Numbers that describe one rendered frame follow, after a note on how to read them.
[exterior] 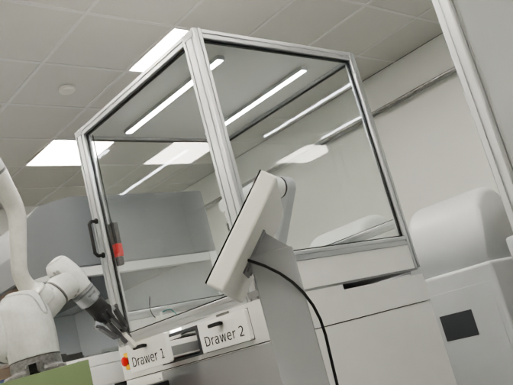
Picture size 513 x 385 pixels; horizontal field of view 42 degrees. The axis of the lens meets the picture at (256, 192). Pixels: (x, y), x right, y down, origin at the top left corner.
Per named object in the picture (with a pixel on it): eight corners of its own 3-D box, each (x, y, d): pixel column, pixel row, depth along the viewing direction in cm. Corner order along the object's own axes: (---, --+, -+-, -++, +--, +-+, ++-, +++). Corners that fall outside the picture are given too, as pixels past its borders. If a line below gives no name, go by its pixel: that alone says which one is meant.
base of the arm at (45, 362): (1, 383, 193) (-2, 364, 194) (12, 388, 213) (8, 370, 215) (66, 364, 198) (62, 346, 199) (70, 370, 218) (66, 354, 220)
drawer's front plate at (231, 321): (251, 339, 233) (243, 308, 236) (203, 353, 254) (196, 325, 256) (255, 338, 235) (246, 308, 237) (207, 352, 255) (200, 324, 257)
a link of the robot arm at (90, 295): (95, 279, 249) (105, 291, 251) (84, 285, 256) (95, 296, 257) (79, 296, 243) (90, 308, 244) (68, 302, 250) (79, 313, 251)
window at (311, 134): (257, 256, 238) (201, 40, 257) (256, 257, 239) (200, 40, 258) (401, 236, 297) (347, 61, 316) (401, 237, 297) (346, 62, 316)
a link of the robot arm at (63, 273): (85, 283, 257) (61, 308, 248) (56, 253, 254) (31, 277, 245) (96, 278, 249) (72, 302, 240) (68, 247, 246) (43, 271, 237)
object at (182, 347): (171, 357, 249) (167, 341, 251) (136, 367, 267) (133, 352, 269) (251, 338, 276) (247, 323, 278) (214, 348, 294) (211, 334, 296)
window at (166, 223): (247, 289, 239) (186, 47, 260) (128, 334, 299) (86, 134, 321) (249, 289, 239) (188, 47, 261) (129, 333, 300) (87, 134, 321)
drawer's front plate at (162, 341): (170, 361, 247) (163, 332, 249) (130, 373, 267) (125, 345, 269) (174, 360, 248) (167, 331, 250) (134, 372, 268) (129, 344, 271)
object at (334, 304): (272, 339, 228) (262, 297, 231) (124, 380, 300) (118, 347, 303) (430, 299, 292) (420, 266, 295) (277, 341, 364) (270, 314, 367)
